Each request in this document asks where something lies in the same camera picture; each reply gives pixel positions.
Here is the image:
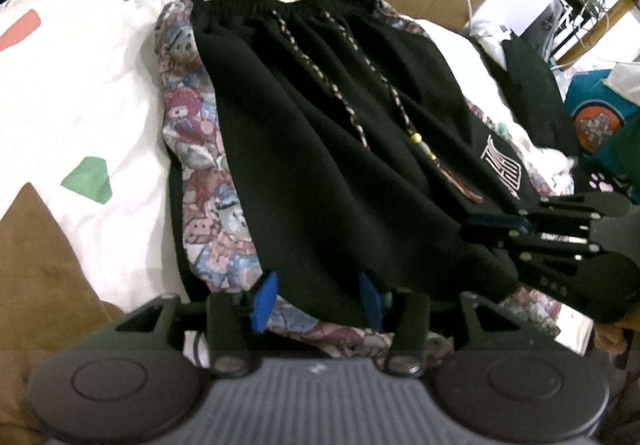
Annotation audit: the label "white crumpled cloth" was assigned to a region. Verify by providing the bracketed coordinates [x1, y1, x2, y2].
[467, 20, 516, 50]

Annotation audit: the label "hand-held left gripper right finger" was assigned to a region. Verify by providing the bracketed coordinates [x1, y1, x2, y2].
[358, 271, 543, 378]

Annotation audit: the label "black plush with pink paw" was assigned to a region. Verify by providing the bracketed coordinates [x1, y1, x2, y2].
[572, 125, 640, 206]

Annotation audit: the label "teal cushion with orange circle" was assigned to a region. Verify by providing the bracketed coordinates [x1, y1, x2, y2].
[565, 67, 640, 156]

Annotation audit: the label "brown plush blanket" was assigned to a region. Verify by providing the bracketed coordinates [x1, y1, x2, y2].
[0, 182, 131, 445]

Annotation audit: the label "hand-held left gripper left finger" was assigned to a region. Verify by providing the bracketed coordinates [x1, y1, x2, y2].
[114, 271, 280, 378]

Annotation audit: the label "black shorts with bear print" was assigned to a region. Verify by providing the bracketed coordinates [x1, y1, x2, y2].
[155, 0, 561, 361]

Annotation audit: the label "white quilt with coloured shapes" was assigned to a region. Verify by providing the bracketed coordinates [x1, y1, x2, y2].
[0, 0, 581, 316]

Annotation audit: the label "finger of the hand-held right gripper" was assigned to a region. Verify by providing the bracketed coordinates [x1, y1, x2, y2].
[462, 194, 631, 233]
[492, 231, 606, 276]

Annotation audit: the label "round wooden table yellow legs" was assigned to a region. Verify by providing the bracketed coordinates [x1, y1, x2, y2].
[555, 0, 640, 68]

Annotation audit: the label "folded black garment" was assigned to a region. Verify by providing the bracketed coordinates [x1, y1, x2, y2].
[480, 37, 581, 156]

